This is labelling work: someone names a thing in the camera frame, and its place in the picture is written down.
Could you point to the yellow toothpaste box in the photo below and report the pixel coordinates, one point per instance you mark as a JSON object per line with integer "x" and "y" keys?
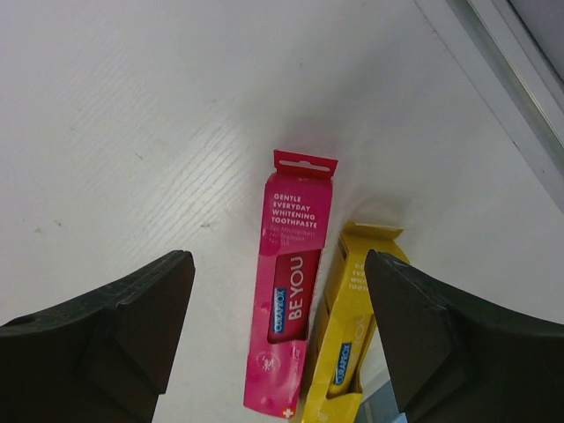
{"x": 344, "y": 326}

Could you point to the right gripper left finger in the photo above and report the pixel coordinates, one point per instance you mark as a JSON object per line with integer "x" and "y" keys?
{"x": 104, "y": 356}

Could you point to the aluminium frame rail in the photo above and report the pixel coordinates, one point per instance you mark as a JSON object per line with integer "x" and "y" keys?
{"x": 513, "y": 77}

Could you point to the pink toothpaste box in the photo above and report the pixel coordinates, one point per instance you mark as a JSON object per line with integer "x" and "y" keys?
{"x": 296, "y": 212}

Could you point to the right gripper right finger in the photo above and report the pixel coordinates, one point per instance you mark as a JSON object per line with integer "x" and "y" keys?
{"x": 454, "y": 357}

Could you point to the blue toothpaste box near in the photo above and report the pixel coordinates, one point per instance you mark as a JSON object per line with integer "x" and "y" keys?
{"x": 380, "y": 407}

